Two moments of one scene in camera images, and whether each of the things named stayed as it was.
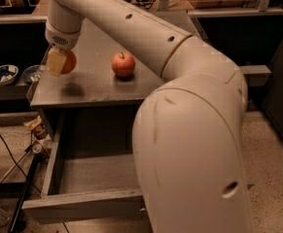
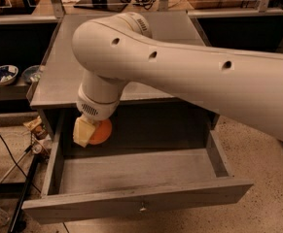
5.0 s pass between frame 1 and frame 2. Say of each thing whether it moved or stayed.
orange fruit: moved
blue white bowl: stayed
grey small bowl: stayed
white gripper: moved
